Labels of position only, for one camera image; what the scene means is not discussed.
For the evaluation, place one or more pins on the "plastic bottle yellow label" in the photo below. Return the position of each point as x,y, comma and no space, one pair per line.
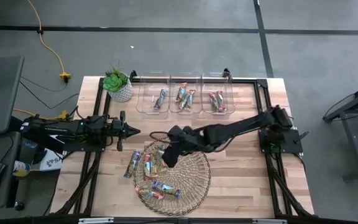
20,168

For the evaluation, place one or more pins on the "dark metal stand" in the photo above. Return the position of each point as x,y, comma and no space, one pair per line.
357,140

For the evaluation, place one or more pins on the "blue-wrapped granola bar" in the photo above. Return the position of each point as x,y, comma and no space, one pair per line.
132,164
160,99
166,188

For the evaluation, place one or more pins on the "silver metal bracket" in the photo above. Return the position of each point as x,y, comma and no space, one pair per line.
95,221
269,221

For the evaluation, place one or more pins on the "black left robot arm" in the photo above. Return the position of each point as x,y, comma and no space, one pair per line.
61,127

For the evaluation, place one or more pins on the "red-wrapped granola bar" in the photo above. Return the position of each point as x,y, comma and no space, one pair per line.
148,166
213,102
149,193
221,101

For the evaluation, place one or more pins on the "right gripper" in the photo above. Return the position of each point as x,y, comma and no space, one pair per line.
185,140

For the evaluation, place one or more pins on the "black clamp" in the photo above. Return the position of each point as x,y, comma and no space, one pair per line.
227,73
133,75

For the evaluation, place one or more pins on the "green-wrapped granola bar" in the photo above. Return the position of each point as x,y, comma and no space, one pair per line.
191,98
181,92
161,151
157,165
185,102

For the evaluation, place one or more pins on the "black aluminium table frame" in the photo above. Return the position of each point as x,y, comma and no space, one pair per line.
99,93

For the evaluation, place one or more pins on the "black caster wheel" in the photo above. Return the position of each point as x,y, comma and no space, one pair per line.
19,206

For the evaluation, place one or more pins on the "clear plastic bin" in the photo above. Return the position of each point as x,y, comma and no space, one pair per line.
228,93
197,107
145,93

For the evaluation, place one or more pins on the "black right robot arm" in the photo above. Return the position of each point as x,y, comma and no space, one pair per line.
238,129

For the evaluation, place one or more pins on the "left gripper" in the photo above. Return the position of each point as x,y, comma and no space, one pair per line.
117,129

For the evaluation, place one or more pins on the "succulent in patterned white pot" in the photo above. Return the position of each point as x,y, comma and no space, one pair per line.
117,83

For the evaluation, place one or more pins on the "white printed box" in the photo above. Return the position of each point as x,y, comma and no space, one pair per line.
53,161

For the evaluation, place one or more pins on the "round woven placemat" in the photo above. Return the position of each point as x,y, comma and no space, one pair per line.
185,193

